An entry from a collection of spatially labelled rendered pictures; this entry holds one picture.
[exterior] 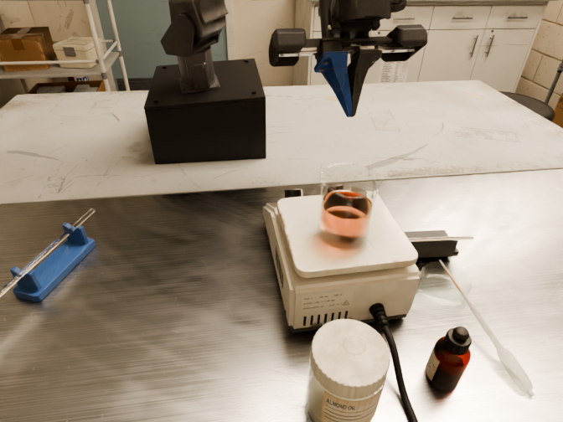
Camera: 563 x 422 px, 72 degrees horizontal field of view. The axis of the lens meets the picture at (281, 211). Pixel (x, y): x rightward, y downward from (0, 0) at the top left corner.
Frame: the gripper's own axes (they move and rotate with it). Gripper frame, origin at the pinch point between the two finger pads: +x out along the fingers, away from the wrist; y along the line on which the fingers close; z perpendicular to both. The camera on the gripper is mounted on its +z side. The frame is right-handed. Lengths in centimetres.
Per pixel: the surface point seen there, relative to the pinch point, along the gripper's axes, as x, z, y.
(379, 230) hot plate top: 16.9, 9.2, -1.0
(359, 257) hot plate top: 18.9, 12.2, -4.2
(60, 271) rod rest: 19.1, -0.3, -35.7
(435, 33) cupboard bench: -90, -206, 130
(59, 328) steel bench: 24.2, 5.2, -34.0
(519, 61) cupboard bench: -72, -218, 201
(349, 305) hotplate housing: 23.7, 10.7, -5.0
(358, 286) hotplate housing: 21.7, 12.0, -4.5
